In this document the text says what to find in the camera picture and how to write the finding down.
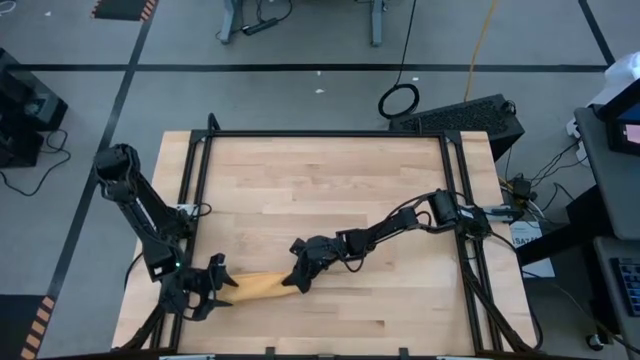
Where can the grey table leg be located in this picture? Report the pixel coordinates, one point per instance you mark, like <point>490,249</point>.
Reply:
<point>378,22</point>
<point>228,22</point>

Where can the black mat orange stripes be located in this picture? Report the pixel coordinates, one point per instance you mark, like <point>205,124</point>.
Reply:
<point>25,325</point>
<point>122,9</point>

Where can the black keyboard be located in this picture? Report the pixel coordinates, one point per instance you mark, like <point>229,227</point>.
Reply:
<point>631,287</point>

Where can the black aluminium table frame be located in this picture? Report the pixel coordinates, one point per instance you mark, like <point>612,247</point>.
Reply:
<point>325,133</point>

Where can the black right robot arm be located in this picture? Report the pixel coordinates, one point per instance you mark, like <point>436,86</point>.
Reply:
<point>395,225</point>

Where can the white lined trash bin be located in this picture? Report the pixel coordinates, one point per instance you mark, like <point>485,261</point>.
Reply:
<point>622,75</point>

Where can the small black box pink display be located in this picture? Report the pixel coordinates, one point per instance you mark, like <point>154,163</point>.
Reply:
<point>622,140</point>

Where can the black computer monitor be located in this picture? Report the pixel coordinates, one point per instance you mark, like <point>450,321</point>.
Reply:
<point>622,102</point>

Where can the black caster wheel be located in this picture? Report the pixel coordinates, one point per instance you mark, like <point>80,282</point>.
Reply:
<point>595,341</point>

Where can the white power strip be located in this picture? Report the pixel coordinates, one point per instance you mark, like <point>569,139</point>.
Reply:
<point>575,137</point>

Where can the yellow waffle-weave towel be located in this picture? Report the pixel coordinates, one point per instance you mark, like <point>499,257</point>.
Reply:
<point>260,287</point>

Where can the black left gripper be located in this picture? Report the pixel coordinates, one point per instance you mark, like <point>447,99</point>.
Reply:
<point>187,292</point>

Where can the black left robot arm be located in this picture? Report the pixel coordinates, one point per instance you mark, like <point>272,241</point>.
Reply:
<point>137,205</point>

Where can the white paper sheet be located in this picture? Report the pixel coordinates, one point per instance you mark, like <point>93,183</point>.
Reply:
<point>539,266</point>

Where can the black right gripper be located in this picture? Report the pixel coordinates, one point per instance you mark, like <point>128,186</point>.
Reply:
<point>322,252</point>

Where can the black power strip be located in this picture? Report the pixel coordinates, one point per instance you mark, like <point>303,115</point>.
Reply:
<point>260,26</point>

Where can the dark grey keyboard desk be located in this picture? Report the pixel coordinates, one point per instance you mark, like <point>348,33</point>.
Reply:
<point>607,300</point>

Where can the black power adapter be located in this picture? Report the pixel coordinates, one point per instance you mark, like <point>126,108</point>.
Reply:
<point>521,189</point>

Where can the black equipment stand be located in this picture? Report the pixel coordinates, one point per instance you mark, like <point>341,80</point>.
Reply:
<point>25,105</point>

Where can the dark grey monitor desk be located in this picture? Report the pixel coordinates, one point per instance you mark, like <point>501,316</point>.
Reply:
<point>610,190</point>

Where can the black perforated computer tower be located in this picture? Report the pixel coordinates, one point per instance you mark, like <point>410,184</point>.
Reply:
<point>460,120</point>

